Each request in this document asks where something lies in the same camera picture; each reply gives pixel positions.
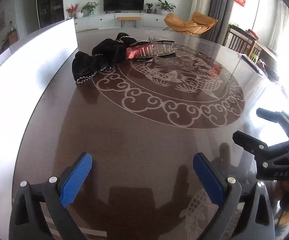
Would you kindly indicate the orange rocking chair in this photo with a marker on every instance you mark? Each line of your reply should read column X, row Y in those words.
column 184, row 23

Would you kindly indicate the white television cabinet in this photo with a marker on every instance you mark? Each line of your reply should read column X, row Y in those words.
column 97, row 22

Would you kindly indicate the grey curtain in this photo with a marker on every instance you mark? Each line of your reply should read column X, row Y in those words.
column 222, row 10

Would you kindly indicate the dark display cabinet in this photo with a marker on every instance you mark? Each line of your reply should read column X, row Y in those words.
column 49, row 2

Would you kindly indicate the cluttered wooden side table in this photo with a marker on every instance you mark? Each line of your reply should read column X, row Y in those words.
column 269, row 57

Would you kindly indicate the black flat television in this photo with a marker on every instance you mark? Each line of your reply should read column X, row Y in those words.
column 124, row 1

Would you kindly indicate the person's right hand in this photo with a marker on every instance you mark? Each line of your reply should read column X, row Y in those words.
column 283, row 192

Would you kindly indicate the dark flat tray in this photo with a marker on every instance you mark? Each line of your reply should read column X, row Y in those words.
column 254, row 63

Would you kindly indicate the wooden chair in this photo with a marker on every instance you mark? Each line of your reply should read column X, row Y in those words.
column 239, row 40

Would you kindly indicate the white sheer curtain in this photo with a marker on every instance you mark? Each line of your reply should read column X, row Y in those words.
column 284, row 25

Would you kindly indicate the small potted plant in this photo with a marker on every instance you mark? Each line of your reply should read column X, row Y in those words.
column 149, row 7

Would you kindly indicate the black velvet beaded scrunchie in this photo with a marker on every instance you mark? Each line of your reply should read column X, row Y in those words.
column 84, row 63

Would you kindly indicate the red flower plant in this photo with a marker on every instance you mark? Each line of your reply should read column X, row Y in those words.
column 72, row 10

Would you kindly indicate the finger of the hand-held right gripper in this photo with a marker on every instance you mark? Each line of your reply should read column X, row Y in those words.
column 269, row 112
column 247, row 140

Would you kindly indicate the red hair claw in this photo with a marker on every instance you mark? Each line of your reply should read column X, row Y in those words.
column 134, row 51

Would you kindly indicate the white storage box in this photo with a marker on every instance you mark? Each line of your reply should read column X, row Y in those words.
column 22, row 80

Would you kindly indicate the large leafy potted plant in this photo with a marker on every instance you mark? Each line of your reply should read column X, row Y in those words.
column 165, row 5

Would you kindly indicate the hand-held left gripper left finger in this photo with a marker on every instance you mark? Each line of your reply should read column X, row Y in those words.
column 77, row 177

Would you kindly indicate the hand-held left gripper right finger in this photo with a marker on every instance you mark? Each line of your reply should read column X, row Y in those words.
column 208, row 180

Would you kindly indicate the orange bench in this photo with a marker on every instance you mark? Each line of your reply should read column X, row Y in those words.
column 128, row 18

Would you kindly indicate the green potted plant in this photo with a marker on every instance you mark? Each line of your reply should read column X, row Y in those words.
column 89, row 7

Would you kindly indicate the dark patterned desktop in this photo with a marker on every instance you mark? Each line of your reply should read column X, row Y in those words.
column 147, row 135

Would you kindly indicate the wall painting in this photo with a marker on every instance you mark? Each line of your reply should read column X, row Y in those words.
column 0, row 20

